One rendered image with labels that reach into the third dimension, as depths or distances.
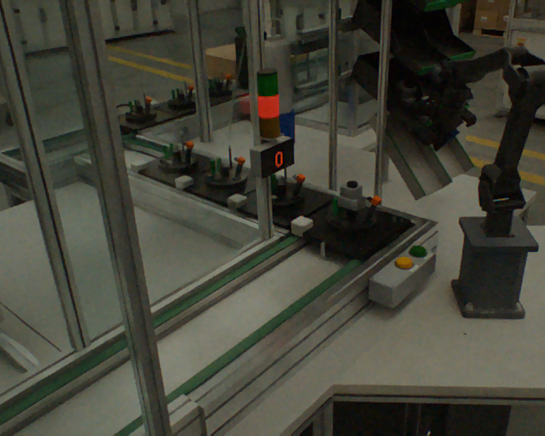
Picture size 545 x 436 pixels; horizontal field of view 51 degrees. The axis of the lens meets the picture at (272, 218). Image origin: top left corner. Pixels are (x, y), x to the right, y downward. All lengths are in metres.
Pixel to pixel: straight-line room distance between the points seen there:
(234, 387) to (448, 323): 0.57
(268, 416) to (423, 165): 0.94
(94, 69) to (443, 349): 0.98
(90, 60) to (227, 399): 0.68
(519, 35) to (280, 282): 4.55
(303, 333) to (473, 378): 0.37
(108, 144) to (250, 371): 0.59
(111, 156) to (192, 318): 0.72
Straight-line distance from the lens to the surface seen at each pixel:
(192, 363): 1.23
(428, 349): 1.36
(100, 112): 0.69
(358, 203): 1.54
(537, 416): 2.53
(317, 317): 1.25
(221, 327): 1.32
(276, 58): 2.37
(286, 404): 1.21
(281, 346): 1.18
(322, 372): 1.27
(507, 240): 1.40
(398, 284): 1.38
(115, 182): 0.72
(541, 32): 5.63
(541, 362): 1.39
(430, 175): 1.79
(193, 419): 1.10
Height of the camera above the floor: 1.72
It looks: 27 degrees down
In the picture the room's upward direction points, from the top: 3 degrees counter-clockwise
